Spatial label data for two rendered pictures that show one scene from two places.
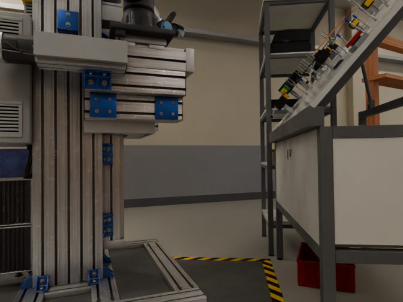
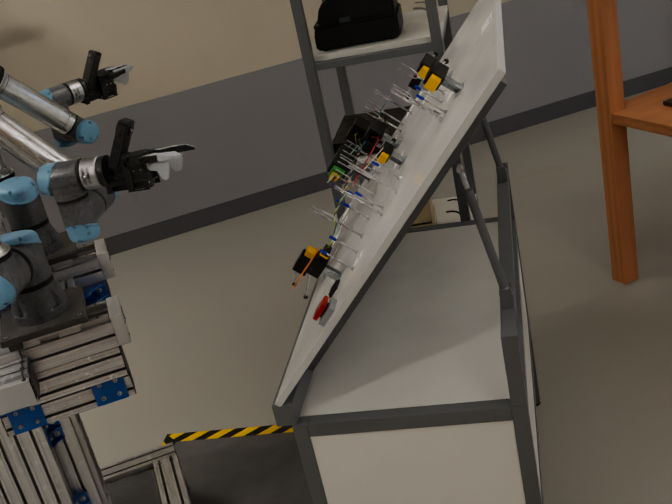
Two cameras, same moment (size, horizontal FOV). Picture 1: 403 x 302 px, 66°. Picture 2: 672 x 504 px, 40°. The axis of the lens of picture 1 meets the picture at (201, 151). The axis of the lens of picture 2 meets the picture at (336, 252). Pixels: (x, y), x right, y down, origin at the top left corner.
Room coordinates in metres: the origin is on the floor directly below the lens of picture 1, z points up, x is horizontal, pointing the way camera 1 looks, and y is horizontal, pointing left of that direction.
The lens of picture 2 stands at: (-0.98, -0.86, 2.14)
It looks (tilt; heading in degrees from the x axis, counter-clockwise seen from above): 24 degrees down; 7
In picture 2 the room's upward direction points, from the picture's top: 13 degrees counter-clockwise
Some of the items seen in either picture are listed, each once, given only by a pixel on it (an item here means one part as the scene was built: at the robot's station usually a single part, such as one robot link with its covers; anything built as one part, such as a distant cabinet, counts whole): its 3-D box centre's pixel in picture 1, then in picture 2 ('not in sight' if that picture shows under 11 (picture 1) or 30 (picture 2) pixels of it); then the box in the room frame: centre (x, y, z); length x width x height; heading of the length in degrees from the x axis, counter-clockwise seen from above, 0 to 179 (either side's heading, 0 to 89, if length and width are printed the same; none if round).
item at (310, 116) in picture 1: (286, 131); (320, 304); (1.60, -0.44, 0.83); 1.18 x 0.05 x 0.06; 174
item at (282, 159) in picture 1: (283, 174); not in sight; (1.87, -0.49, 0.60); 0.55 x 0.02 x 0.39; 174
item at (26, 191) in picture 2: not in sight; (20, 201); (1.64, 0.41, 1.33); 0.13 x 0.12 x 0.14; 46
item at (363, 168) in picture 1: (352, 176); (434, 357); (1.56, -0.75, 0.60); 1.17 x 0.58 x 0.40; 174
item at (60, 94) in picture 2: not in sight; (53, 100); (1.92, 0.31, 1.56); 0.11 x 0.08 x 0.09; 136
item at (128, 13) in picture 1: (138, 24); (36, 295); (1.17, 0.23, 1.21); 0.15 x 0.15 x 0.10
